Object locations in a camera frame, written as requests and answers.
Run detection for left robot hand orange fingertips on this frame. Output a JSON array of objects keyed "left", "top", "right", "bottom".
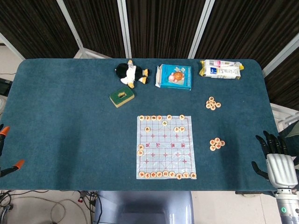
[{"left": 0, "top": 123, "right": 25, "bottom": 178}]

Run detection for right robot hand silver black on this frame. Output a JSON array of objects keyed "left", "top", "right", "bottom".
[{"left": 251, "top": 130, "right": 299, "bottom": 191}]

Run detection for black box device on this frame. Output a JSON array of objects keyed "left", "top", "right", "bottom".
[{"left": 0, "top": 78, "right": 12, "bottom": 95}]

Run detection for white divider foot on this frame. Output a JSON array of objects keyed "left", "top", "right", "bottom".
[
  {"left": 73, "top": 48, "right": 113, "bottom": 59},
  {"left": 271, "top": 102, "right": 297, "bottom": 132}
]

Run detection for white yellow snack package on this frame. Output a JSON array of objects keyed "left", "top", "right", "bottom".
[{"left": 199, "top": 59, "right": 245, "bottom": 80}]

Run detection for plastic Chinese chess board sheet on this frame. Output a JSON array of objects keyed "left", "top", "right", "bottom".
[{"left": 136, "top": 115, "right": 197, "bottom": 180}]

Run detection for green yellow sponge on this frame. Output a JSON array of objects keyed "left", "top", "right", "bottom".
[{"left": 109, "top": 85, "right": 135, "bottom": 108}]

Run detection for blue cardboard box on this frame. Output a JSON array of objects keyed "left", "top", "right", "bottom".
[{"left": 155, "top": 64, "right": 192, "bottom": 91}]

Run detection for black white penguin plush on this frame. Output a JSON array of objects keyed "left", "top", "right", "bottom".
[{"left": 114, "top": 59, "right": 151, "bottom": 89}]

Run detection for grey robot torso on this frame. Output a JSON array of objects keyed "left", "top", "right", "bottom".
[{"left": 93, "top": 191, "right": 195, "bottom": 224}]

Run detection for dark divider panel white frame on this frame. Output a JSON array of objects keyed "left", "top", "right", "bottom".
[
  {"left": 121, "top": 0, "right": 211, "bottom": 59},
  {"left": 188, "top": 0, "right": 299, "bottom": 69},
  {"left": 0, "top": 0, "right": 79, "bottom": 59},
  {"left": 262, "top": 35, "right": 299, "bottom": 110},
  {"left": 57, "top": 0, "right": 128, "bottom": 59}
]

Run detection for white floor cable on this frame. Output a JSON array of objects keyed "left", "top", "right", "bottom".
[{"left": 23, "top": 199, "right": 93, "bottom": 224}]

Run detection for black floor cable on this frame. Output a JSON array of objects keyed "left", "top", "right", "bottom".
[{"left": 86, "top": 191, "right": 105, "bottom": 224}]

